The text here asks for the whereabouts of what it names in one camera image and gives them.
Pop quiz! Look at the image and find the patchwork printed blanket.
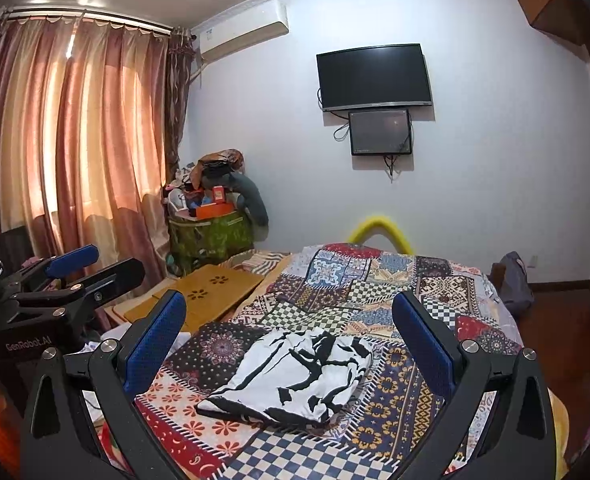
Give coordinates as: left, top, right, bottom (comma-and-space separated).
88, 242, 572, 480

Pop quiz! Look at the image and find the yellow foam tube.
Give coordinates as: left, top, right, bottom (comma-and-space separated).
349, 215, 416, 256

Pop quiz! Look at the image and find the white curtain rail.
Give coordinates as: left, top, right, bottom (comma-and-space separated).
0, 3, 174, 37

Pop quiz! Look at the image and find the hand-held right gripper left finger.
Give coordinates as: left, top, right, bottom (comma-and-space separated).
20, 290, 191, 480

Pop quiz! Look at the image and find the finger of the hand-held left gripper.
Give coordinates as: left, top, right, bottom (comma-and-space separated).
4, 244, 101, 294
12, 257, 147, 312

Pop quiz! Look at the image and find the small black wall monitor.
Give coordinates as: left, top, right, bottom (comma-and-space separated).
348, 108, 414, 157

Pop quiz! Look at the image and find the grey backpack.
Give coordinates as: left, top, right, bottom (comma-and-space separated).
497, 251, 535, 312

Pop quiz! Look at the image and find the grey neck pillow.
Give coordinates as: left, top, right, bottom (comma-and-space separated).
229, 172, 270, 226

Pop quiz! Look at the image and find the white air conditioner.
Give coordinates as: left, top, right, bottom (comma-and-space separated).
193, 2, 290, 59

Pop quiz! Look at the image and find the pink curtain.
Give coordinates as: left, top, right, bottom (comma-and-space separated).
0, 10, 197, 283

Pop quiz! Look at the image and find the wooden lap desk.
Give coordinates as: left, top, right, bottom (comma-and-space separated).
106, 265, 266, 334

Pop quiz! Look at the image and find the black and white patterned garment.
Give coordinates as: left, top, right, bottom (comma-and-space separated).
196, 328, 375, 429

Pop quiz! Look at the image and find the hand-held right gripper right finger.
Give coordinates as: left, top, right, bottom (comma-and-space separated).
391, 290, 570, 480

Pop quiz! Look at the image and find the pile of assorted clutter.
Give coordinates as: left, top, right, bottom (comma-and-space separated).
164, 148, 249, 221

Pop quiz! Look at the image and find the large black wall television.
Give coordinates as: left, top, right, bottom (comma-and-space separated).
316, 43, 435, 113

